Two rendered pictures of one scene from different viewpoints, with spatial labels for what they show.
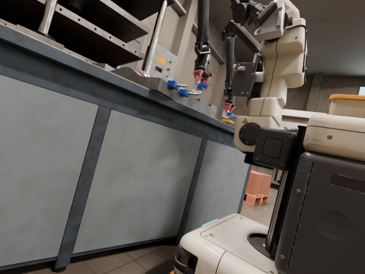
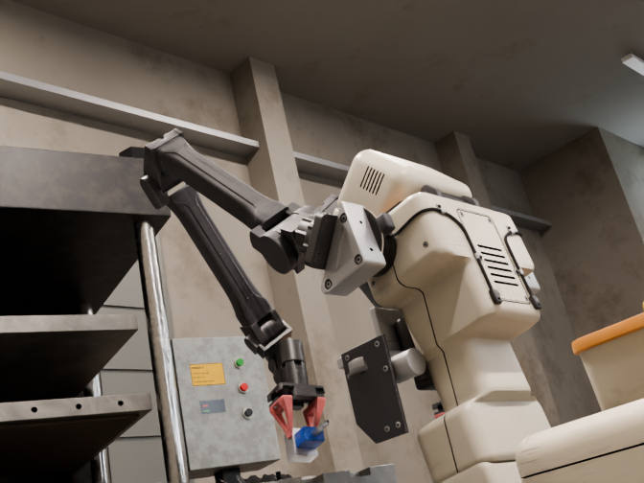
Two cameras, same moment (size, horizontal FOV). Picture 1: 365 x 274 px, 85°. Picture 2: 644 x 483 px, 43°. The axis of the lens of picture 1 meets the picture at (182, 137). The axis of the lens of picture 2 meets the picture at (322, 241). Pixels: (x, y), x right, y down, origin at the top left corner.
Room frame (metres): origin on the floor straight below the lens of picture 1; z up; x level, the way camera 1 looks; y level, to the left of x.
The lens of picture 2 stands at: (-0.38, -0.35, 0.70)
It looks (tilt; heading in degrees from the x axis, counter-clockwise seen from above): 22 degrees up; 7
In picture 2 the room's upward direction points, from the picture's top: 13 degrees counter-clockwise
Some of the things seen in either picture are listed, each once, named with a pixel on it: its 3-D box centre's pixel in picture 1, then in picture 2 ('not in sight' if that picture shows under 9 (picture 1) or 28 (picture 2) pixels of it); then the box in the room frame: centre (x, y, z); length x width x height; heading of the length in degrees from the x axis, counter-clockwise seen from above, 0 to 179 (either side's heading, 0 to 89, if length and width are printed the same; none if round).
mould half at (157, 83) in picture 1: (138, 85); not in sight; (1.07, 0.30, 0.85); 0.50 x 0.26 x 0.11; 60
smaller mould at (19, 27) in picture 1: (36, 49); not in sight; (0.82, 0.68, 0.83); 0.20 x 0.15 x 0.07; 43
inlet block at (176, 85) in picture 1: (175, 85); not in sight; (0.90, 0.09, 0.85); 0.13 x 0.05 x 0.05; 60
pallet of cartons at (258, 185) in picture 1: (229, 178); not in sight; (3.52, -0.98, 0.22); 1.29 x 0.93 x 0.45; 56
